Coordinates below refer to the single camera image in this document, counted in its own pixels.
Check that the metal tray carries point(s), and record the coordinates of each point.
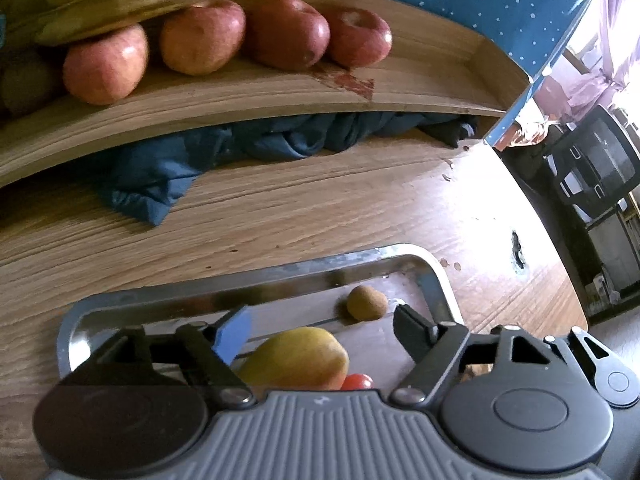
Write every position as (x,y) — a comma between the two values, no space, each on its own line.
(300,290)

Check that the bunch of yellow bananas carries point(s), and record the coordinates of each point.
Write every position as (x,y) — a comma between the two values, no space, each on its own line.
(125,0)

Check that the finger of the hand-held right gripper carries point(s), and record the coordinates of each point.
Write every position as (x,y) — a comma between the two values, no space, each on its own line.
(600,360)

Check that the red cherry tomato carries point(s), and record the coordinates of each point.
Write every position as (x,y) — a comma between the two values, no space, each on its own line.
(357,382)

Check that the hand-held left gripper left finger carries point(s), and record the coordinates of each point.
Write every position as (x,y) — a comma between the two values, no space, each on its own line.
(232,332)

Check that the small brown kiwi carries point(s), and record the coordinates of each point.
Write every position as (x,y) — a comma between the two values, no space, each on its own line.
(366,302)

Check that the black office chair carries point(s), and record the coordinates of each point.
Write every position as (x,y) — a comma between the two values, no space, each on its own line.
(595,160)

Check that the blue white-dotted panel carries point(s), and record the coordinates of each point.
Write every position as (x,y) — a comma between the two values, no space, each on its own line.
(475,10)

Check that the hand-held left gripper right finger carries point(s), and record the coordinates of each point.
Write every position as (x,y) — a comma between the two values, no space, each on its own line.
(412,330)

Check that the red apple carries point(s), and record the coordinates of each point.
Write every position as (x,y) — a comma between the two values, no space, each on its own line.
(290,32)
(202,37)
(105,67)
(360,37)

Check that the large brown kiwi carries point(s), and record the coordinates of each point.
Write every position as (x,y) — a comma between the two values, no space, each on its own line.
(27,82)

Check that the pink curtain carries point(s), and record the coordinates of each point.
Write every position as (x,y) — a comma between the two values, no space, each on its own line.
(605,60)

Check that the dark blue cloth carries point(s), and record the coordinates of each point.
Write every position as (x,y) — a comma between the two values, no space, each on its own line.
(250,145)

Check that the yellow red mango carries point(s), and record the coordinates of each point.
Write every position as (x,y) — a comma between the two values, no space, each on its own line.
(300,357)

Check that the wooden shelf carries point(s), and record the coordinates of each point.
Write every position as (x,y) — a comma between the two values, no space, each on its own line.
(250,100)

